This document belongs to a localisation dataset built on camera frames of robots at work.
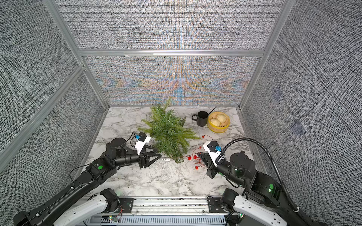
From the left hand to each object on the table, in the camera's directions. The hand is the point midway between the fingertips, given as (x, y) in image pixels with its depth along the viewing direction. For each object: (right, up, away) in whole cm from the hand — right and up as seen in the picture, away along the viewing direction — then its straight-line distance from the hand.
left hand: (160, 153), depth 66 cm
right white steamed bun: (+40, +17, +39) cm, 59 cm away
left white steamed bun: (+35, +14, +37) cm, 53 cm away
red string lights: (+13, -1, -2) cm, 14 cm away
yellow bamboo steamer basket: (+41, +11, +37) cm, 56 cm away
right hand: (+18, +2, -7) cm, 19 cm away
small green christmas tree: (+5, +7, +6) cm, 10 cm away
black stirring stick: (+31, +22, +32) cm, 50 cm away
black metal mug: (+25, +17, +34) cm, 46 cm away
